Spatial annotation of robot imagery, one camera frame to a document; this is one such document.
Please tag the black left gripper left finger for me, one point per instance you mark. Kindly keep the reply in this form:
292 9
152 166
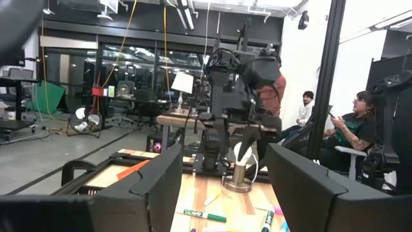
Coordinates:
161 193

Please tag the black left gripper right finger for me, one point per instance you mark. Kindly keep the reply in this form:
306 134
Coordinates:
299 193

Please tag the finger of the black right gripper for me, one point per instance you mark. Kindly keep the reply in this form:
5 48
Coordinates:
249 143

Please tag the dark green whiteboard marker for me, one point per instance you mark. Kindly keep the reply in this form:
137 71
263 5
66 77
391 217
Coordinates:
267 221

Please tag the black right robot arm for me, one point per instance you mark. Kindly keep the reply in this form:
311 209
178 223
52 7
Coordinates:
219 96

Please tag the thin pink marker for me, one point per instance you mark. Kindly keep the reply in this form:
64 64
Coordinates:
277 210

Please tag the person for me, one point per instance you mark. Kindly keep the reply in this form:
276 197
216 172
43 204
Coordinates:
304 112
275 96
357 129

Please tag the brass lamp with white bulb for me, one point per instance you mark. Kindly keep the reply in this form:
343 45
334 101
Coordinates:
239 175

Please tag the orange plastic basket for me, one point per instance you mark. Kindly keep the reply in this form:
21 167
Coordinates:
132 169

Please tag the computer tower pink lights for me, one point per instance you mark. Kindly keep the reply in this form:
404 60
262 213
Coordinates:
156 146

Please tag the thin green marker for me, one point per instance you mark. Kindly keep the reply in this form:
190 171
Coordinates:
206 215

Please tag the thin yellow tip marker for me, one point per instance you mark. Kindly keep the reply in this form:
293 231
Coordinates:
211 200

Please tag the light grey office chair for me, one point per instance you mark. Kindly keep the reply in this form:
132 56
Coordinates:
349 150

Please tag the black smartphone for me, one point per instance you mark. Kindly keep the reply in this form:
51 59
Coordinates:
331 113

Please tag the wooden workbench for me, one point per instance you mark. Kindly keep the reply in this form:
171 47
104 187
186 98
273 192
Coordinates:
175 121

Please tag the long black work desk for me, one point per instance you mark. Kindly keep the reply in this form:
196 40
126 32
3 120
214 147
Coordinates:
145 102

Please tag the black floor fan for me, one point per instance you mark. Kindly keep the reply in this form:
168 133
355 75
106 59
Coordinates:
87 120

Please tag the grey mesh office chair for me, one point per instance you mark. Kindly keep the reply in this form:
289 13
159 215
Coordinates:
124 90

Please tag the green box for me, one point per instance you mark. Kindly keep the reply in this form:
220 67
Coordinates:
111 91

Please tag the red box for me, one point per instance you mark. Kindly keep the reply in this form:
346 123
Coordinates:
97 91

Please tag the black partition panel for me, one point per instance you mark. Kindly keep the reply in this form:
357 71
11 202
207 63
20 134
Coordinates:
380 74

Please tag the green screen panel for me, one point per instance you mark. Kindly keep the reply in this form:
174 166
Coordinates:
48 98

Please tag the black rolling table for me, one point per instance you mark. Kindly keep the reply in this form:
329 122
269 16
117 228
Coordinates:
17 83

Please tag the black aluminium rig frame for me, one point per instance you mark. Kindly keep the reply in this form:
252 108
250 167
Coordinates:
325 80

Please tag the black wall camera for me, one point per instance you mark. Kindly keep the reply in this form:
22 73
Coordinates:
303 20

